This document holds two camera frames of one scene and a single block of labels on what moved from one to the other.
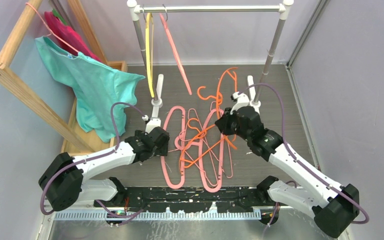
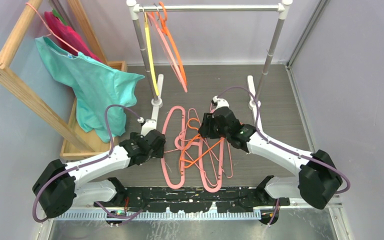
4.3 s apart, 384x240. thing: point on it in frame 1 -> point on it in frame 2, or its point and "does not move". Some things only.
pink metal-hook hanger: [165, 25] -> [168, 50]
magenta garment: [67, 38] does not move
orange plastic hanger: [217, 97] -> [165, 31]
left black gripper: [161, 151] does not move
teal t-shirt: [97, 86] does not move
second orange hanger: [192, 141] does not move
